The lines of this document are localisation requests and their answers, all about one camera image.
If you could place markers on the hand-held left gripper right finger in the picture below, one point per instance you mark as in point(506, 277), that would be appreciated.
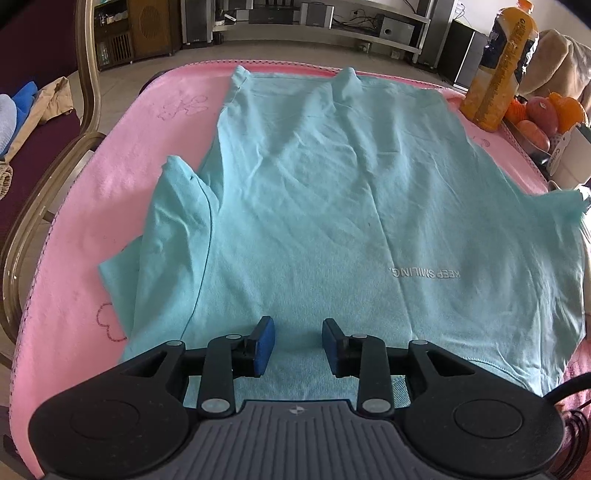
point(331, 345)

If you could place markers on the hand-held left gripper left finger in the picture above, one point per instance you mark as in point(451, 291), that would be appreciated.
point(264, 345)

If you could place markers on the teal T-shirt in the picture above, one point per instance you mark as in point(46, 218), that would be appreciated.
point(323, 207)

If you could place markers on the pink blanket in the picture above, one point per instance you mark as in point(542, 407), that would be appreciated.
point(138, 138)

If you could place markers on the small orange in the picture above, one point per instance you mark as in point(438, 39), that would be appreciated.
point(516, 110)

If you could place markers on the white cup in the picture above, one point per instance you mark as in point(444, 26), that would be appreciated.
point(572, 157)

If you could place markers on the red apple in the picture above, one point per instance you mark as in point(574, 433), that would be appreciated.
point(541, 110)

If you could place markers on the white TV stand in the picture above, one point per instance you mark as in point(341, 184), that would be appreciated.
point(323, 30)

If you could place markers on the black subwoofer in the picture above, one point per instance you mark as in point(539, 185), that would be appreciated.
point(464, 53)

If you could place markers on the small grey speaker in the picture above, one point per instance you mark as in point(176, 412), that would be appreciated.
point(396, 28)

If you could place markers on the orange juice bottle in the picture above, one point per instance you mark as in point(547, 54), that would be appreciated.
point(501, 69)

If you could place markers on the beige cloth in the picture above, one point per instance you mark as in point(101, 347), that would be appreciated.
point(51, 99)

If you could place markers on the wooden chair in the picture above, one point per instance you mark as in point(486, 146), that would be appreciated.
point(90, 69)

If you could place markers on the black media player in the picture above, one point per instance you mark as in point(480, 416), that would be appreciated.
point(271, 16)

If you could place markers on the silver tower speaker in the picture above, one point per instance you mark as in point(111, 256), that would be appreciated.
point(436, 30)
point(197, 21)

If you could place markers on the light blue cloth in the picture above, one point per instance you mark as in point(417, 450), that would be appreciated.
point(6, 122)

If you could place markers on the wooden speaker cabinet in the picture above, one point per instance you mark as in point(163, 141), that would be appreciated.
point(152, 23)

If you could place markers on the beige blanket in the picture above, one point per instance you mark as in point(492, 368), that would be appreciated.
point(558, 60)

